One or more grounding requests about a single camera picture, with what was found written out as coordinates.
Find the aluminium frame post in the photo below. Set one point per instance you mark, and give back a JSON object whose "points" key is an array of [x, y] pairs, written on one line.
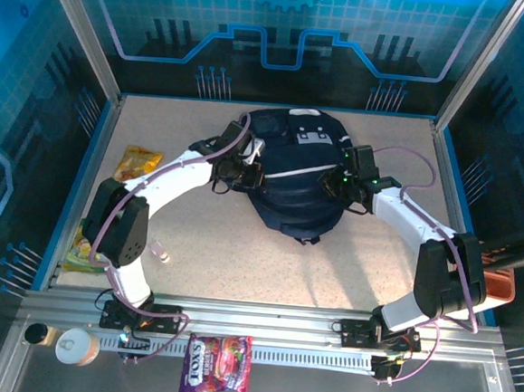
{"points": [[481, 63], [85, 32]]}

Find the black capped small bottle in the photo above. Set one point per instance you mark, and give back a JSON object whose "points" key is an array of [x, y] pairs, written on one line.
{"points": [[35, 333]]}

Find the green yellow snack bag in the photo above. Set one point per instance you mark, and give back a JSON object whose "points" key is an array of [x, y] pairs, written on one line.
{"points": [[75, 256]]}

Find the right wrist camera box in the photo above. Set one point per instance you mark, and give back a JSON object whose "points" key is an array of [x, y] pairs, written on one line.
{"points": [[364, 161]]}

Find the navy blue backpack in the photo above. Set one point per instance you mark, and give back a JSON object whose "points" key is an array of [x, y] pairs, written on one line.
{"points": [[298, 194]]}

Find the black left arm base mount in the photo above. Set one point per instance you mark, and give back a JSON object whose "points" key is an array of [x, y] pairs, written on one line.
{"points": [[166, 315]]}

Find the orange white knife block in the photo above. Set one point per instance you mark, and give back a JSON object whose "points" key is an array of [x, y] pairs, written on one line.
{"points": [[502, 290]]}

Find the white pull-tab can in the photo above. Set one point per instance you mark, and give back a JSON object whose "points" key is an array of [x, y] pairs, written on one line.
{"points": [[75, 347]]}

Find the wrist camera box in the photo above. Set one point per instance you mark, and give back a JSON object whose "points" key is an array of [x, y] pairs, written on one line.
{"points": [[364, 161], [232, 134]]}

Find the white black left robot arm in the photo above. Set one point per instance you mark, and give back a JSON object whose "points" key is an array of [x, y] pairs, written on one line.
{"points": [[167, 184]]}

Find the aluminium mounting rail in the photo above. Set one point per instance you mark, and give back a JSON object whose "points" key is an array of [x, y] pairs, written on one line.
{"points": [[261, 318]]}

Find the purple Fox's candy bag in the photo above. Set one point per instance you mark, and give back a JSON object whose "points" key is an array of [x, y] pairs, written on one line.
{"points": [[214, 365]]}

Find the yellow orange snack bag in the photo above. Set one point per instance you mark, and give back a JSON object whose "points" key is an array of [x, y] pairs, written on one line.
{"points": [[137, 163]]}

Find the small white tube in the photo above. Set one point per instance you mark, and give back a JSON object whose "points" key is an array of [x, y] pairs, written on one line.
{"points": [[162, 254]]}

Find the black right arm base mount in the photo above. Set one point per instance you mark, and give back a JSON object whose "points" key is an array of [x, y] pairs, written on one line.
{"points": [[355, 332]]}

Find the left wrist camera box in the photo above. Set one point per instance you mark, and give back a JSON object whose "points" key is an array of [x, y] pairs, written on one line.
{"points": [[232, 134]]}

